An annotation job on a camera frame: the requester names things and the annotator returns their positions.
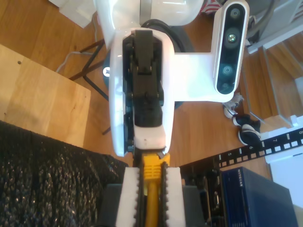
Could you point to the black bubble wrap mat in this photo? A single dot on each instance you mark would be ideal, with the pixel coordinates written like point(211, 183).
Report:
point(47, 189)

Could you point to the whitish shoe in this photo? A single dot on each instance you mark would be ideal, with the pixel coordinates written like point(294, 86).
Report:
point(233, 106)

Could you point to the white sheet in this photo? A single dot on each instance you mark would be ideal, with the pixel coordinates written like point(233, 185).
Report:
point(75, 11)

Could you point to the dark shoe white sole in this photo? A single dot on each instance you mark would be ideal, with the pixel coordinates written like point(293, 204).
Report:
point(249, 137)
point(246, 123)

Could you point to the red white striped cloth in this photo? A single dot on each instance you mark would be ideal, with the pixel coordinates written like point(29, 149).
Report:
point(211, 6)

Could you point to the wooden staircase white risers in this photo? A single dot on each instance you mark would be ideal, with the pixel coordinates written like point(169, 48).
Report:
point(279, 59)

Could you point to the blue network switch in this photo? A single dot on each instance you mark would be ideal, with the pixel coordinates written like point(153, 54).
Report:
point(255, 201)

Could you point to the black perforated rack post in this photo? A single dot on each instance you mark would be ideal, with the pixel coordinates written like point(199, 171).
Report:
point(272, 147)

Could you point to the camera bar with bracket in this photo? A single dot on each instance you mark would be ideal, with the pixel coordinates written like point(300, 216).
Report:
point(233, 37)

